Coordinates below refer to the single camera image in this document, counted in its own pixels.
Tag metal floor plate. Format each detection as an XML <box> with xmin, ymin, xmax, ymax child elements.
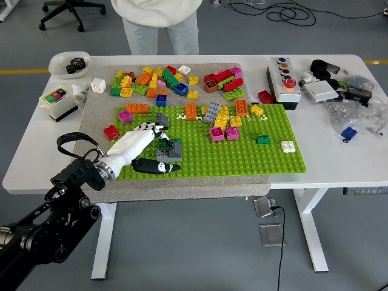
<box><xmin>258</xmin><ymin>223</ymin><xmax>286</xmax><ymax>248</ymax></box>

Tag grey sloped toy brick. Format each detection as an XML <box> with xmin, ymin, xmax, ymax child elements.
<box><xmin>169</xmin><ymin>138</ymin><xmax>182</xmax><ymax>158</ymax></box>
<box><xmin>155</xmin><ymin>112</ymin><xmax>170</xmax><ymax>128</ymax></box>

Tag clear bag of screws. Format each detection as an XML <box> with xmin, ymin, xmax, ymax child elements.
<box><xmin>324</xmin><ymin>96</ymin><xmax>388</xmax><ymax>137</ymax></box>

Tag white switch plate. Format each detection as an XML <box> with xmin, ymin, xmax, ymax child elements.
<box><xmin>303</xmin><ymin>81</ymin><xmax>340</xmax><ymax>103</ymax></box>

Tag white plastic tube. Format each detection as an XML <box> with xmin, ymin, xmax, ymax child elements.
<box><xmin>71</xmin><ymin>83</ymin><xmax>91</xmax><ymax>104</ymax></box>

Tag white green-red switch box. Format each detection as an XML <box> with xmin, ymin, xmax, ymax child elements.
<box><xmin>38</xmin><ymin>84</ymin><xmax>79</xmax><ymax>122</ymax></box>

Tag dark green toy brick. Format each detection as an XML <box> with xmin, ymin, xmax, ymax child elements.
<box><xmin>156</xmin><ymin>138</ymin><xmax>182</xmax><ymax>150</ymax></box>

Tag flat lime green brick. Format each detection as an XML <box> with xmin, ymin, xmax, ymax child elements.
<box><xmin>216</xmin><ymin>75</ymin><xmax>236</xmax><ymax>90</ymax></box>

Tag white pipe fitting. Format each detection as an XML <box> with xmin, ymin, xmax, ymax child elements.
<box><xmin>298</xmin><ymin>70</ymin><xmax>319</xmax><ymax>89</ymax></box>

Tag metal floor socket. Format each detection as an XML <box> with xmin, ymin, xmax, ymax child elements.
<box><xmin>253</xmin><ymin>195</ymin><xmax>277</xmax><ymax>219</ymax></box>

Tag green toy baseplate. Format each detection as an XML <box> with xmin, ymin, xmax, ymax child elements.
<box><xmin>104</xmin><ymin>102</ymin><xmax>307</xmax><ymax>181</ymax></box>

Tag black power adapter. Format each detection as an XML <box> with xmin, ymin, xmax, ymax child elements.
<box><xmin>344</xmin><ymin>86</ymin><xmax>372</xmax><ymax>107</ymax></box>

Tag rounded red toy brick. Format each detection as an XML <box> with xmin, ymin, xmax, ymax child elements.
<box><xmin>222</xmin><ymin>77</ymin><xmax>244</xmax><ymax>92</ymax></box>

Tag person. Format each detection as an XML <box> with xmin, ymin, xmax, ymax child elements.
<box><xmin>110</xmin><ymin>0</ymin><xmax>203</xmax><ymax>56</ymax></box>

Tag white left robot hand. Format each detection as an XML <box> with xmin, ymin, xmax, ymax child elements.
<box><xmin>104</xmin><ymin>121</ymin><xmax>182</xmax><ymax>179</ymax></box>

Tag black floor cable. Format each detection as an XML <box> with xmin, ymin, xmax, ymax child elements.
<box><xmin>227</xmin><ymin>0</ymin><xmax>388</xmax><ymax>27</ymax></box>

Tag black power cord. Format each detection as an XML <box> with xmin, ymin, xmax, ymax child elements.
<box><xmin>269</xmin><ymin>205</ymin><xmax>287</xmax><ymax>291</ymax></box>

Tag white cube toy brick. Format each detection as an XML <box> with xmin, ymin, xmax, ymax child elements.
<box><xmin>90</xmin><ymin>78</ymin><xmax>107</xmax><ymax>93</ymax></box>

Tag push-button control box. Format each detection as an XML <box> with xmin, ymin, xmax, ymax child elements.
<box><xmin>266</xmin><ymin>56</ymin><xmax>301</xmax><ymax>110</ymax></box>

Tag orange eight-stud toy brick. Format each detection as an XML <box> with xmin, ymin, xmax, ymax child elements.
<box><xmin>125</xmin><ymin>103</ymin><xmax>149</xmax><ymax>115</ymax></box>

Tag clear bag blue parts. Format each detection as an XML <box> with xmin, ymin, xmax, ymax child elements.
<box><xmin>342</xmin><ymin>75</ymin><xmax>374</xmax><ymax>91</ymax></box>

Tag white plastic bowl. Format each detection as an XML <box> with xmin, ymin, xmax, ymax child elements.
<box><xmin>48</xmin><ymin>50</ymin><xmax>91</xmax><ymax>80</ymax></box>

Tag long yellow toy brick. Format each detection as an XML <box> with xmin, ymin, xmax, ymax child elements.
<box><xmin>213</xmin><ymin>105</ymin><xmax>230</xmax><ymax>130</ymax></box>

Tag grey table control panel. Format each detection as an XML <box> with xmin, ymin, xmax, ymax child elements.
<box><xmin>343</xmin><ymin>186</ymin><xmax>388</xmax><ymax>196</ymax></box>

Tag black gear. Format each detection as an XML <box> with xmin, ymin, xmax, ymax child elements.
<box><xmin>65</xmin><ymin>57</ymin><xmax>86</xmax><ymax>75</ymax></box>

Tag grey-brown mat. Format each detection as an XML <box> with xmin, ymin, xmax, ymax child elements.
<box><xmin>65</xmin><ymin>62</ymin><xmax>272</xmax><ymax>204</ymax></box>

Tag black office chair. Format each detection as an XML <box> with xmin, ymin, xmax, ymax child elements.
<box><xmin>38</xmin><ymin>0</ymin><xmax>107</xmax><ymax>33</ymax></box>

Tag white table leg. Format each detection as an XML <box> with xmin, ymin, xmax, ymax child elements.
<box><xmin>90</xmin><ymin>202</ymin><xmax>118</xmax><ymax>280</ymax></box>
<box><xmin>292</xmin><ymin>187</ymin><xmax>330</xmax><ymax>273</ymax></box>

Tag long dark green brick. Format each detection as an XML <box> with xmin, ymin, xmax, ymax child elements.
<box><xmin>160</xmin><ymin>69</ymin><xmax>180</xmax><ymax>91</ymax></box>

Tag grey eight-stud toy brick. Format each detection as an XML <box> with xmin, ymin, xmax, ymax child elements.
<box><xmin>156</xmin><ymin>147</ymin><xmax>182</xmax><ymax>162</ymax></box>
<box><xmin>202</xmin><ymin>100</ymin><xmax>221</xmax><ymax>124</ymax></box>

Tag white furniture frame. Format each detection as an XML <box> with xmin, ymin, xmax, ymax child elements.
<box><xmin>0</xmin><ymin>0</ymin><xmax>21</xmax><ymax>22</ymax></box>

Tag long red toy brick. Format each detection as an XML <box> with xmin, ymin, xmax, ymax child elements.
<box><xmin>212</xmin><ymin>69</ymin><xmax>235</xmax><ymax>85</ymax></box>

